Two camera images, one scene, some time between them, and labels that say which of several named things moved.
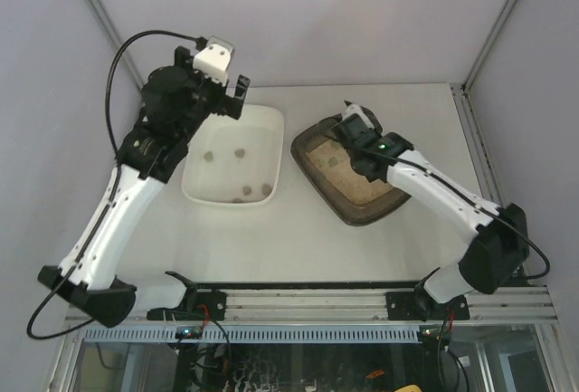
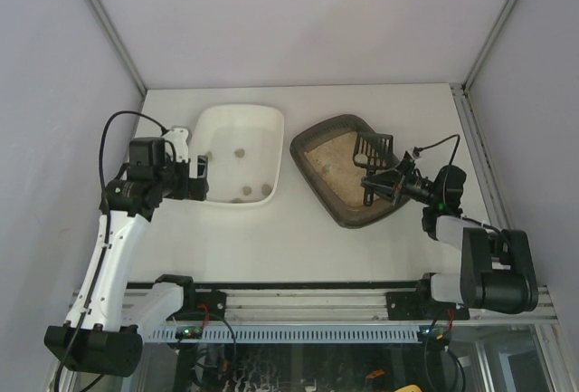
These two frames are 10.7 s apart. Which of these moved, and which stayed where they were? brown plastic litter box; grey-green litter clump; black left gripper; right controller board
Moved: black left gripper
Stayed: grey-green litter clump; right controller board; brown plastic litter box
